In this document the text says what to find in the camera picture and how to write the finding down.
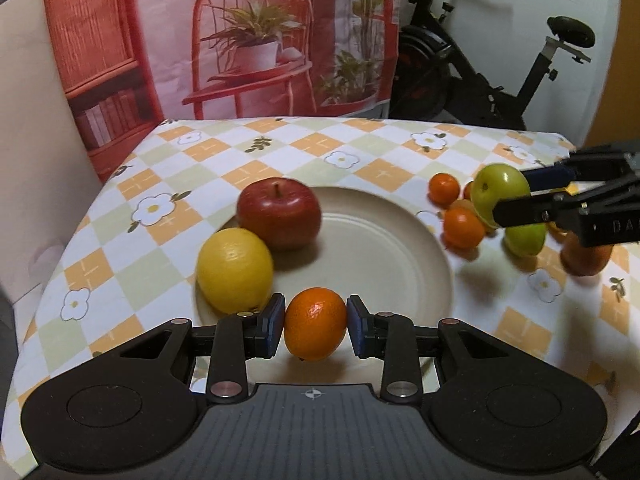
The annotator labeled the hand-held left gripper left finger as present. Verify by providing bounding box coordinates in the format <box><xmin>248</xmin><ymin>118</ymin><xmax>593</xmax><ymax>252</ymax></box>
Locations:
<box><xmin>90</xmin><ymin>294</ymin><xmax>286</xmax><ymax>405</ymax></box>

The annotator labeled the red apple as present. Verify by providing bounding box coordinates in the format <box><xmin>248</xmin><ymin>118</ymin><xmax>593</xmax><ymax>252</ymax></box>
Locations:
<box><xmin>236</xmin><ymin>177</ymin><xmax>322</xmax><ymax>252</ymax></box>

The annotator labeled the green apple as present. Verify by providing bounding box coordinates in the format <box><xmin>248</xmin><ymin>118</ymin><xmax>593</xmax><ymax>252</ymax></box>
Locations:
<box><xmin>471</xmin><ymin>163</ymin><xmax>531</xmax><ymax>228</ymax></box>
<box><xmin>504</xmin><ymin>222</ymin><xmax>547</xmax><ymax>256</ymax></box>

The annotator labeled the beige round plate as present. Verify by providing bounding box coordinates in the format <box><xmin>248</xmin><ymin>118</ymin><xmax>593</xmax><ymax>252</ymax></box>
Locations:
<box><xmin>192</xmin><ymin>186</ymin><xmax>455</xmax><ymax>368</ymax></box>

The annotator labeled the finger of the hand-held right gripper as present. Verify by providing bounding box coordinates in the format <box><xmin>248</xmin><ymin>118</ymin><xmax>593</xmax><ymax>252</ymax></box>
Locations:
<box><xmin>492</xmin><ymin>192</ymin><xmax>584</xmax><ymax>229</ymax></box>
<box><xmin>520</xmin><ymin>143</ymin><xmax>640</xmax><ymax>193</ymax></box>

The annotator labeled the checkered flower tablecloth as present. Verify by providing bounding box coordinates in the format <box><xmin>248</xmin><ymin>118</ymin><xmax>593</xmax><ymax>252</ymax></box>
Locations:
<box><xmin>7</xmin><ymin>117</ymin><xmax>640</xmax><ymax>478</ymax></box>

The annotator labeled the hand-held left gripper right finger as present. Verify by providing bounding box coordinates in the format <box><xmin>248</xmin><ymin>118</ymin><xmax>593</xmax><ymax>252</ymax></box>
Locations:
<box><xmin>346</xmin><ymin>295</ymin><xmax>543</xmax><ymax>405</ymax></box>

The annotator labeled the pink printed backdrop cloth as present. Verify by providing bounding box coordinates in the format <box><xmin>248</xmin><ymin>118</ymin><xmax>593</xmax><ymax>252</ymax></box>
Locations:
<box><xmin>42</xmin><ymin>0</ymin><xmax>403</xmax><ymax>181</ymax></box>

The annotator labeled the black exercise bike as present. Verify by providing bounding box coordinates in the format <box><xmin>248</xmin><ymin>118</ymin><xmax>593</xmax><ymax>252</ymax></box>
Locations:
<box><xmin>390</xmin><ymin>0</ymin><xmax>597</xmax><ymax>131</ymax></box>

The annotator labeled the large yellow citrus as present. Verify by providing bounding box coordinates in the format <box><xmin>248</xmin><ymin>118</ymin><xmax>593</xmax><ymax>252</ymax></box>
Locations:
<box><xmin>560</xmin><ymin>232</ymin><xmax>613</xmax><ymax>277</ymax></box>

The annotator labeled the brown wooden door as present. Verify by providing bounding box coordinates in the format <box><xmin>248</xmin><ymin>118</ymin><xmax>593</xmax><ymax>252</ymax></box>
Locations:
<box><xmin>585</xmin><ymin>60</ymin><xmax>640</xmax><ymax>151</ymax></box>

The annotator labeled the yellow lemon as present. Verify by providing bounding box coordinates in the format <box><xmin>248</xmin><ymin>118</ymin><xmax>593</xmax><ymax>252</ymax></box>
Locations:
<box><xmin>196</xmin><ymin>228</ymin><xmax>275</xmax><ymax>314</ymax></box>

